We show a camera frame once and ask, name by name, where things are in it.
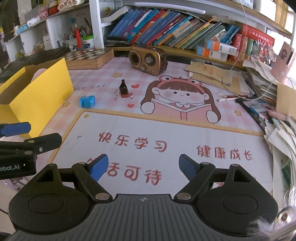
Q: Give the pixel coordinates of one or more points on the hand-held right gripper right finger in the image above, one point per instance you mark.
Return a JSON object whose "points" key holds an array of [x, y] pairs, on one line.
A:
{"points": [[187, 165]]}

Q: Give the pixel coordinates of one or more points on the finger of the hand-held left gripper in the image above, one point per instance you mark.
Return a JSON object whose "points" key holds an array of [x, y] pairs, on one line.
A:
{"points": [[16, 129], [46, 141]]}

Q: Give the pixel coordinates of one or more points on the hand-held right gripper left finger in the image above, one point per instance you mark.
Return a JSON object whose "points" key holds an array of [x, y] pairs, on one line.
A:
{"points": [[99, 165]]}

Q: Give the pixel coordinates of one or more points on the yellow cardboard box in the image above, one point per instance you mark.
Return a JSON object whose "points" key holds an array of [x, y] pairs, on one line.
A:
{"points": [[41, 97]]}

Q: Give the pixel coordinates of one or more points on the pink plush toy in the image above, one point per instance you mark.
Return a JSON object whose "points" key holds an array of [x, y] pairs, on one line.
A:
{"points": [[38, 74]]}

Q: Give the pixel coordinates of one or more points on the pink printed desktop cloth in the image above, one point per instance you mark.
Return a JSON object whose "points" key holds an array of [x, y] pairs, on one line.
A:
{"points": [[161, 129]]}

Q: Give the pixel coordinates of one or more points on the blue crumpled wrapper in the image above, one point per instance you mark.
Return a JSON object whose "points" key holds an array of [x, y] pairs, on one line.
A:
{"points": [[87, 101]]}

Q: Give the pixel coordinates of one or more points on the black keyboard piano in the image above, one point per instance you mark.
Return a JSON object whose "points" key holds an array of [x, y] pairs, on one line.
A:
{"points": [[34, 58]]}

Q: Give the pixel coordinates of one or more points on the black binder clip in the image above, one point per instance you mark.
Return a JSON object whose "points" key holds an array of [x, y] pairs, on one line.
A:
{"points": [[123, 89]]}

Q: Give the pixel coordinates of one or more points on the dark pen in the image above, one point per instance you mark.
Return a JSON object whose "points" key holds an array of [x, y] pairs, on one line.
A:
{"points": [[252, 113]]}

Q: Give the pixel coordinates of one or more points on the white box red label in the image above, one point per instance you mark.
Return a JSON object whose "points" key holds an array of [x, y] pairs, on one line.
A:
{"points": [[47, 42]]}

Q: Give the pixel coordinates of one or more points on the pile of papers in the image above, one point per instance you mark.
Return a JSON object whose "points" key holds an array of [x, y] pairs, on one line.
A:
{"points": [[277, 139]]}

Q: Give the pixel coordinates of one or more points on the wooden chess board box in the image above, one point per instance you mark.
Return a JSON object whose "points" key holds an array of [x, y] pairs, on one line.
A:
{"points": [[87, 56]]}

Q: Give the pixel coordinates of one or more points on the flat brown envelopes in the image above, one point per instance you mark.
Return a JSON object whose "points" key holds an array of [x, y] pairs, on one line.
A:
{"points": [[208, 71]]}

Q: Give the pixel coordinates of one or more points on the white pen cup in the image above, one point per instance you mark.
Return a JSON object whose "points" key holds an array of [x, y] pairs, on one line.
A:
{"points": [[71, 44]]}

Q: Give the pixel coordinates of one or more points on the blue tissue pack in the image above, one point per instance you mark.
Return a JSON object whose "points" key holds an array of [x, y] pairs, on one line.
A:
{"points": [[22, 28]]}

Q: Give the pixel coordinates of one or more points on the pink marker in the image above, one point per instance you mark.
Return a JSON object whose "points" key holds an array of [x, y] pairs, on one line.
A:
{"points": [[277, 114]]}

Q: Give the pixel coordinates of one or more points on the white tub green lid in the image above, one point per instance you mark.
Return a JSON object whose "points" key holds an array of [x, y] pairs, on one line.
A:
{"points": [[88, 42]]}

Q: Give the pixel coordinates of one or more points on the red bottle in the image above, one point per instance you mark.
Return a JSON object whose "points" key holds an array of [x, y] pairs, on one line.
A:
{"points": [[78, 38]]}

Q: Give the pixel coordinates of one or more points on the white tissue pack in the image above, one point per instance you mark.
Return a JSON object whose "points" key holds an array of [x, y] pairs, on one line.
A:
{"points": [[36, 22]]}

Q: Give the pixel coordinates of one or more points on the grey fluffy cloth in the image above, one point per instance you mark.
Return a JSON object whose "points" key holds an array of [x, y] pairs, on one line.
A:
{"points": [[277, 227]]}

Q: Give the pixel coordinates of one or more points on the brown retro radio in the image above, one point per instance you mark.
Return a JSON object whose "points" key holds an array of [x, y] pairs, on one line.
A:
{"points": [[148, 59]]}

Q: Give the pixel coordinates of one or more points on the orange white medicine box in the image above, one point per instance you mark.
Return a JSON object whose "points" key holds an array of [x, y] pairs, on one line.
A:
{"points": [[210, 53], [222, 47]]}

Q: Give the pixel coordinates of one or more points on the upright kraft envelope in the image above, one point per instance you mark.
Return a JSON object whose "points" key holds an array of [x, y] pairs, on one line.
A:
{"points": [[286, 97]]}

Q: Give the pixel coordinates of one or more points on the white bookshelf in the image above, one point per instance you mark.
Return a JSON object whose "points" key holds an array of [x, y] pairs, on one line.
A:
{"points": [[96, 23]]}

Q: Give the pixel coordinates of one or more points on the upright red books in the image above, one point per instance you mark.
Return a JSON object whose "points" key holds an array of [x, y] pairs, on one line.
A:
{"points": [[241, 47]]}

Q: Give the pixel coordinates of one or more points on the pink white ornament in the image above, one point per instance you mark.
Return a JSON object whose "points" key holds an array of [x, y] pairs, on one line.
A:
{"points": [[70, 4]]}

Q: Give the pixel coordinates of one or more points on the pink pen holder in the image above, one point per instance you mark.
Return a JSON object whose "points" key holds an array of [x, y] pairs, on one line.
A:
{"points": [[282, 67]]}

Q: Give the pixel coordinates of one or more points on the colourful card pack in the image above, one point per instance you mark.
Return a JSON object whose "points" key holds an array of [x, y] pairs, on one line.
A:
{"points": [[263, 51]]}

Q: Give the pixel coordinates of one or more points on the row of colourful books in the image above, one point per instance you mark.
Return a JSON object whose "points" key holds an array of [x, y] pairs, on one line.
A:
{"points": [[161, 27]]}

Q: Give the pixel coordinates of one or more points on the thick red dictionary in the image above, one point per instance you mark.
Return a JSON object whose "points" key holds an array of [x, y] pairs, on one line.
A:
{"points": [[256, 34]]}

